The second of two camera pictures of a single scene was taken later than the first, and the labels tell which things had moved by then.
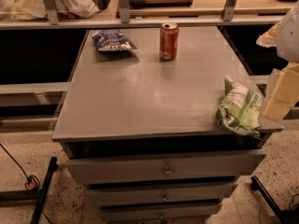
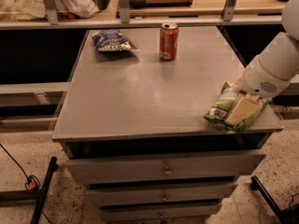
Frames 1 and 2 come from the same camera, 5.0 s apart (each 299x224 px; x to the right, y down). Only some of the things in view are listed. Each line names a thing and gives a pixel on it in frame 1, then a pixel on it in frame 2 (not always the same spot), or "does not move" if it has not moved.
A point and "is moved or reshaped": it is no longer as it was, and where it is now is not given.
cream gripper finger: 284,92 → 242,110
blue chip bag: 113,40 does not move
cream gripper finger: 269,38 → 239,85
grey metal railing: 149,17 does not move
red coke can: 169,36 does not move
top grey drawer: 92,171 does not move
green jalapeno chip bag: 240,109 is moved or reshaped
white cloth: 77,1 does not move
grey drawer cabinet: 138,125 does not move
